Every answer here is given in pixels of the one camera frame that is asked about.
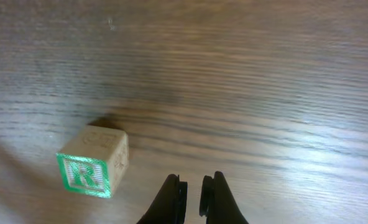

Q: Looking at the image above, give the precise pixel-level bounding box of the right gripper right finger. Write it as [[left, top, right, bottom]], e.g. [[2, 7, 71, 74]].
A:
[[199, 171, 248, 224]]

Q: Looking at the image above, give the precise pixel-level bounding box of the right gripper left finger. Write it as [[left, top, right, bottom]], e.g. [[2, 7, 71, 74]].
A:
[[137, 174, 188, 224]]

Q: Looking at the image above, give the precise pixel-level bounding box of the green R block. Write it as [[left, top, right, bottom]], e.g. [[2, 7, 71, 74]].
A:
[[56, 125, 129, 198]]

